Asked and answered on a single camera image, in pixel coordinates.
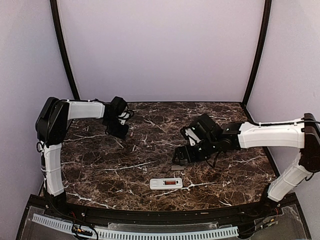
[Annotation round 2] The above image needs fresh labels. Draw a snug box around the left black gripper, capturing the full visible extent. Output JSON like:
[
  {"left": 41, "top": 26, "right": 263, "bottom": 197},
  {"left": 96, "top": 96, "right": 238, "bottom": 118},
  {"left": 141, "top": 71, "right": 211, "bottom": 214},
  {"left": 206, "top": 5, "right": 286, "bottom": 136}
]
[{"left": 104, "top": 116, "right": 130, "bottom": 138}]

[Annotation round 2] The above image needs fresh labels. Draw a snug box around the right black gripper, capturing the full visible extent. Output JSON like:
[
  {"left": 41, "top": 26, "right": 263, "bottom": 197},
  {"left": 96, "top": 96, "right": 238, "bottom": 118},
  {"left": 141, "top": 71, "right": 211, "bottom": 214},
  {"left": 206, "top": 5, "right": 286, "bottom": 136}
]
[{"left": 172, "top": 136, "right": 219, "bottom": 166}]

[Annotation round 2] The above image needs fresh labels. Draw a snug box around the grey battery cover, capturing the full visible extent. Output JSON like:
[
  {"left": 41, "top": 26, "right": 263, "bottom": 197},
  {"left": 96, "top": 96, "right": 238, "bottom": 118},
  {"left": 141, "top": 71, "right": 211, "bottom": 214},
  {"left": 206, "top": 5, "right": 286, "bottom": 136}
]
[{"left": 171, "top": 165, "right": 185, "bottom": 171}]

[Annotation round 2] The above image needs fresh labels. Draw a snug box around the white remote control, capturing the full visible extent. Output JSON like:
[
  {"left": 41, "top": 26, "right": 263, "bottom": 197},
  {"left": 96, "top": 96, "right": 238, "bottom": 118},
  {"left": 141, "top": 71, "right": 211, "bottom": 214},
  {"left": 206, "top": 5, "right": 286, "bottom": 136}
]
[{"left": 149, "top": 178, "right": 183, "bottom": 190}]

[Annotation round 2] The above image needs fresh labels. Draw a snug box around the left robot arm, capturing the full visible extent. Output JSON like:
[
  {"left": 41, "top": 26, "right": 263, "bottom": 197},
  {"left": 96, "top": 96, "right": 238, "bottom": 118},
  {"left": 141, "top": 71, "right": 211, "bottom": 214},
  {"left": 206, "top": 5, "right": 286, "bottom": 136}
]
[{"left": 35, "top": 96, "right": 134, "bottom": 218}]

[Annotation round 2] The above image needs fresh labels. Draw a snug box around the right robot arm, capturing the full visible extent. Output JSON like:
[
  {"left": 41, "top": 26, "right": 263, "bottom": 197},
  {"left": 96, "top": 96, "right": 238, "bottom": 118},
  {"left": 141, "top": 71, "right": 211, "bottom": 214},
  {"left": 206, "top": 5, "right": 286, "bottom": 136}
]
[{"left": 172, "top": 113, "right": 320, "bottom": 217}]

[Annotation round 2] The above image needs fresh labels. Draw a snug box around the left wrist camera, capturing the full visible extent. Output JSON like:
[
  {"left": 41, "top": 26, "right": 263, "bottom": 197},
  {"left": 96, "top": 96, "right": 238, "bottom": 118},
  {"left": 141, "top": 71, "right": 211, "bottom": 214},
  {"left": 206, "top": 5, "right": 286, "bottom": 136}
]
[{"left": 117, "top": 109, "right": 135, "bottom": 125}]

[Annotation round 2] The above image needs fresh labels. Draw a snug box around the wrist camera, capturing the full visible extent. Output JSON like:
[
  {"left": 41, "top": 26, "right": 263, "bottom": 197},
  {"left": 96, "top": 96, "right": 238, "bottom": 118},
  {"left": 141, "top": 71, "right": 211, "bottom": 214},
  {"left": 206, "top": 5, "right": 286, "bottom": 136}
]
[
  {"left": 117, "top": 109, "right": 135, "bottom": 125},
  {"left": 180, "top": 126, "right": 201, "bottom": 146}
]

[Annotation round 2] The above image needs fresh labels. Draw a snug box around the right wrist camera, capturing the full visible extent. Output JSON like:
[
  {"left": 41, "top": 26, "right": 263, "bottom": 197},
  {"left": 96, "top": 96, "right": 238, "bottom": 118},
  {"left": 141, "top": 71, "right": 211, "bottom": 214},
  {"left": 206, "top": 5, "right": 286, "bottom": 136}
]
[{"left": 180, "top": 126, "right": 201, "bottom": 146}]

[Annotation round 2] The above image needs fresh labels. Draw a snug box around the black front rail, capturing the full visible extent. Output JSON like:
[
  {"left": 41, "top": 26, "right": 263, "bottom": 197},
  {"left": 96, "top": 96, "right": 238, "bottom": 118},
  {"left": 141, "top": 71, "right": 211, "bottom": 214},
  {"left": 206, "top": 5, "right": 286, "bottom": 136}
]
[{"left": 23, "top": 193, "right": 305, "bottom": 227}]

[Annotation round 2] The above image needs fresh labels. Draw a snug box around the white slotted cable duct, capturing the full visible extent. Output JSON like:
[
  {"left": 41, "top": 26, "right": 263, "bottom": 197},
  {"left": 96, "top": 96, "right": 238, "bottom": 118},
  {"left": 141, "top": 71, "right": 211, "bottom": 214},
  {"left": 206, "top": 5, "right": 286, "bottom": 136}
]
[{"left": 31, "top": 213, "right": 239, "bottom": 240}]

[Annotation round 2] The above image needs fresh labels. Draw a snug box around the left black frame post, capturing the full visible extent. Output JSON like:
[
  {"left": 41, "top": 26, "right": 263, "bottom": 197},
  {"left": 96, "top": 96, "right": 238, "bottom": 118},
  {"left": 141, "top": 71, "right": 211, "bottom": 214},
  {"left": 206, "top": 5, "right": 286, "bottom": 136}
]
[{"left": 49, "top": 0, "right": 81, "bottom": 100}]

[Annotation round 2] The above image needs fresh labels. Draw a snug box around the black frame post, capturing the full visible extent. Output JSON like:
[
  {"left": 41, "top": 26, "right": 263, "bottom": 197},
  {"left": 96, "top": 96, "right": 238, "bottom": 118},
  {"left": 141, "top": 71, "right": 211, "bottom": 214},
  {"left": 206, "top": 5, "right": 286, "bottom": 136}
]
[
  {"left": 49, "top": 0, "right": 81, "bottom": 100},
  {"left": 241, "top": 0, "right": 272, "bottom": 108}
]

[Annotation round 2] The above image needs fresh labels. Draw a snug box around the right black frame post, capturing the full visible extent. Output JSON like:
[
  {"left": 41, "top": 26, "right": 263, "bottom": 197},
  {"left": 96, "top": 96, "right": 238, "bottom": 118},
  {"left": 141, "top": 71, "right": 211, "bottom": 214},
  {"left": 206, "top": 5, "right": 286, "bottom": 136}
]
[{"left": 241, "top": 0, "right": 272, "bottom": 108}]

